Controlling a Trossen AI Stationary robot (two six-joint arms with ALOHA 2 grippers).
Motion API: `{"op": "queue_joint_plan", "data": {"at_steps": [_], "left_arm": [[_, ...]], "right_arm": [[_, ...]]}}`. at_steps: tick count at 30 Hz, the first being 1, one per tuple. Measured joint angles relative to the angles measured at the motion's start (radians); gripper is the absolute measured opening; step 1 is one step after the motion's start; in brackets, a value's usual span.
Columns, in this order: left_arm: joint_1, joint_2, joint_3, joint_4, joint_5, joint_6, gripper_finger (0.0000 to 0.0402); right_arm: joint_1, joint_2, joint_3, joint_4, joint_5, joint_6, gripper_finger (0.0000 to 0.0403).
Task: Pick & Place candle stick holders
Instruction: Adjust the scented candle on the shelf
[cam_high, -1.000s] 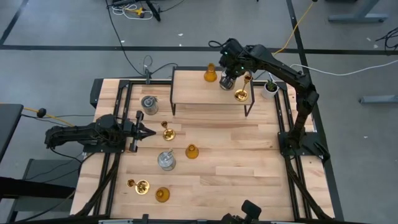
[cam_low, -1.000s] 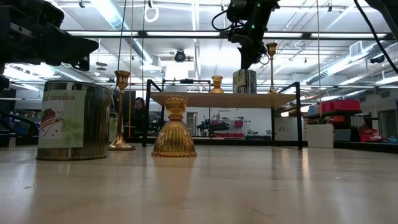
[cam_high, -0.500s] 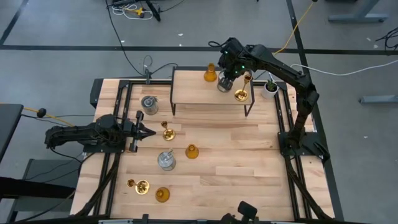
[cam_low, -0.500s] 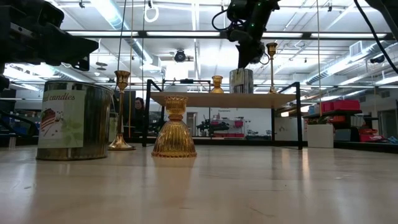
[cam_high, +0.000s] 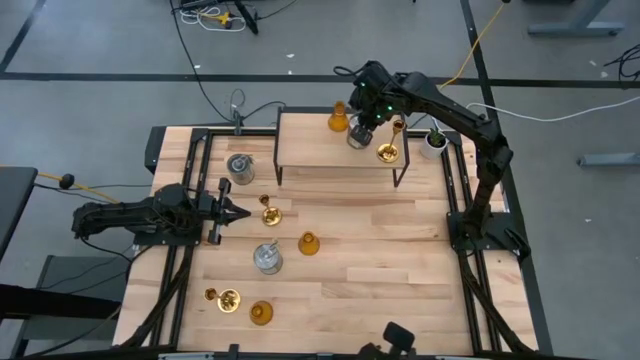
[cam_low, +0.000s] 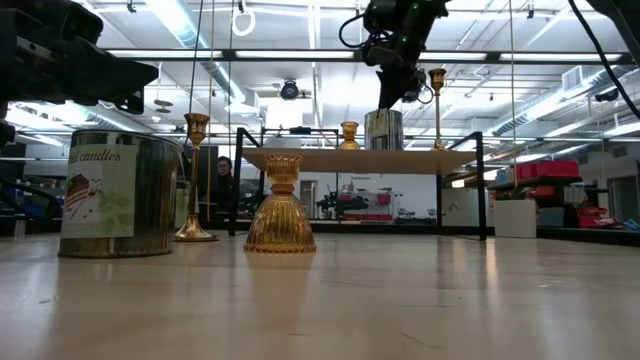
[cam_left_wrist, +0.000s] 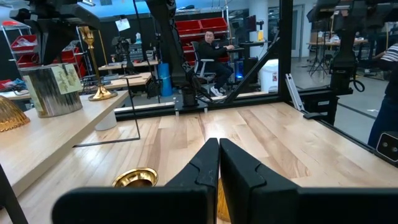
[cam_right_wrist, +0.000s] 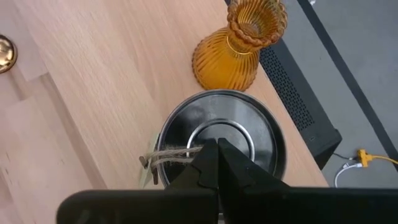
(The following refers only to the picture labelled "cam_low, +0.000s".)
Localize black hanging cable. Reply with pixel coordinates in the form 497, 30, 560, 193
187, 0, 205, 117

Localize brass candlestick holder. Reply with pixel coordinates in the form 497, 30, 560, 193
172, 112, 220, 244
428, 67, 449, 152

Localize wooden shelf riser black frame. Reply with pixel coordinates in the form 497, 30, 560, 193
228, 126, 487, 242

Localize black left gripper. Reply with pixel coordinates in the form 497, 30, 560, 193
0, 0, 160, 117

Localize black overhead light bar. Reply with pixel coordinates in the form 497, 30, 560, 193
102, 47, 640, 65

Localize thin tan hanging cable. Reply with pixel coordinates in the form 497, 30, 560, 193
206, 0, 215, 222

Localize black monitor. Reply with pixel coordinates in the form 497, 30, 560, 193
180, 144, 220, 192

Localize amber glass candle holder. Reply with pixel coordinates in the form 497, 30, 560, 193
338, 120, 361, 151
243, 152, 318, 255

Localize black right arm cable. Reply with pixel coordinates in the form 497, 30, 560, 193
567, 0, 640, 121

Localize white cable loop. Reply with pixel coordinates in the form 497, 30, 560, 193
231, 0, 257, 38

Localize red storage bins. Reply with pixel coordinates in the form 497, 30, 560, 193
339, 193, 394, 222
577, 204, 617, 230
517, 159, 581, 182

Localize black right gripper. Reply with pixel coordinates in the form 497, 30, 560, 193
363, 0, 449, 111

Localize person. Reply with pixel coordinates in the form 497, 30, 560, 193
213, 155, 236, 221

